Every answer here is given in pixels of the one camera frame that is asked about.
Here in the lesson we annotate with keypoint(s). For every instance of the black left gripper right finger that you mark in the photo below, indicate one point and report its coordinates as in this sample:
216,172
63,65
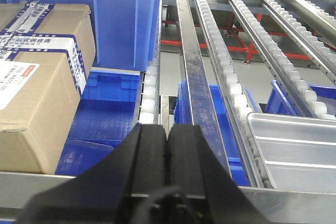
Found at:
212,195

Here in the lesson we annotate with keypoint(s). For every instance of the short white roller track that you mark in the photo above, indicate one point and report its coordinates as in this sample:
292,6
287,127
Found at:
149,105

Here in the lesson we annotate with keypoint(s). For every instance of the blue bin under box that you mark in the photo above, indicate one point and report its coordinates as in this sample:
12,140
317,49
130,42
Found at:
105,115

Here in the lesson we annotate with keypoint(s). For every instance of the brown cardboard box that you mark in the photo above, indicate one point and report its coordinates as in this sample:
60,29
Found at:
47,51

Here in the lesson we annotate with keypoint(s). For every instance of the blue bin below rail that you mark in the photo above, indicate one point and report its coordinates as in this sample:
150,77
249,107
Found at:
182,116

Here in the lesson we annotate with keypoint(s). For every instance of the ribbed silver tray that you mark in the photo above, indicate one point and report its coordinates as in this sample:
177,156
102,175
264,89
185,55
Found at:
298,153

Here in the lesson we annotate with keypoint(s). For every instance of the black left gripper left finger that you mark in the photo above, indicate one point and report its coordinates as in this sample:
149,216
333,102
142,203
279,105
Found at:
114,190

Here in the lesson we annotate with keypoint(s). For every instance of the tall blue plastic crate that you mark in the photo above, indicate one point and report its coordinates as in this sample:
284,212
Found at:
125,30

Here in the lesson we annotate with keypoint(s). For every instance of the flat steel divider rail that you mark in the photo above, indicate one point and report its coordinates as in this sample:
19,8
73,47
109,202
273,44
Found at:
202,109

